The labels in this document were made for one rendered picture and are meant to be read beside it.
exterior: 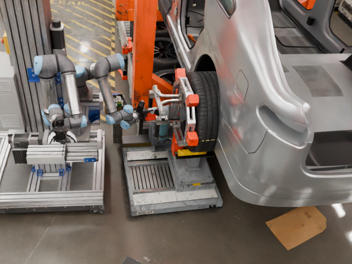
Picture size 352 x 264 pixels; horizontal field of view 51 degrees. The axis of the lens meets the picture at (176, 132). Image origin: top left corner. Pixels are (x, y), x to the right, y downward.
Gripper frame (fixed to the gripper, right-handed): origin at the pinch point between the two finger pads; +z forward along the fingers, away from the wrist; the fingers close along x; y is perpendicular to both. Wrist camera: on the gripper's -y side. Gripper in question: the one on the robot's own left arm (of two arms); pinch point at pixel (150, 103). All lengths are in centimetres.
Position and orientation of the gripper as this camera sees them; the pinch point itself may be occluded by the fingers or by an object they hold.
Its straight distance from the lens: 308.8
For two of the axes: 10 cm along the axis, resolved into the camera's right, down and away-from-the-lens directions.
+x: 8.3, 4.3, -3.6
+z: 5.5, -5.1, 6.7
